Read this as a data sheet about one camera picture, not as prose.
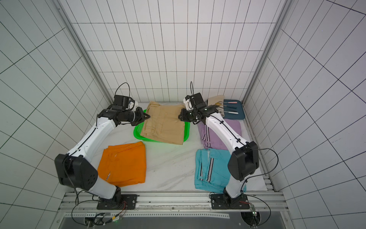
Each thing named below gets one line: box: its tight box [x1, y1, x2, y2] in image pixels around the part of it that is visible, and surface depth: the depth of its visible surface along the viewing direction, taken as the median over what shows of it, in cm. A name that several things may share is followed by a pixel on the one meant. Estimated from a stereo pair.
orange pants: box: [97, 141, 147, 188], surface depth 87 cm
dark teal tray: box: [223, 99, 246, 120], surface depth 117 cm
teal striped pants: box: [194, 147, 247, 194], surface depth 83 cm
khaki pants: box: [140, 100, 185, 146], surface depth 81 cm
